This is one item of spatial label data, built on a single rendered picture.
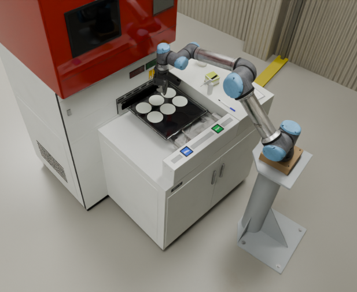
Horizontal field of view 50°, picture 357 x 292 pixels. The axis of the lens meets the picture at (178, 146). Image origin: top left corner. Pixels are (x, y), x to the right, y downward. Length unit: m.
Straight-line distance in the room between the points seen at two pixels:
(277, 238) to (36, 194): 1.89
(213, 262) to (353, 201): 1.30
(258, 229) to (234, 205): 0.28
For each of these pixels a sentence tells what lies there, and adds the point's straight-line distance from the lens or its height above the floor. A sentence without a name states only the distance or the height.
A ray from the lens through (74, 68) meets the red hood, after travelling 2.00.
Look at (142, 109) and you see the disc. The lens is 2.43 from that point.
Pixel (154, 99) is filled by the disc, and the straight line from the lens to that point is 2.50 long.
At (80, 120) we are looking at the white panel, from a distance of 2.31.
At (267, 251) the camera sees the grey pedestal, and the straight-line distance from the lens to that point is 2.96.
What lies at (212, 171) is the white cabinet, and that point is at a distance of 2.47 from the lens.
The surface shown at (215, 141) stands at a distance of 2.22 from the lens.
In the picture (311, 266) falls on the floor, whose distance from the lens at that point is 3.03.
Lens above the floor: 2.60
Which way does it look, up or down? 50 degrees down
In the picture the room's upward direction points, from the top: 4 degrees clockwise
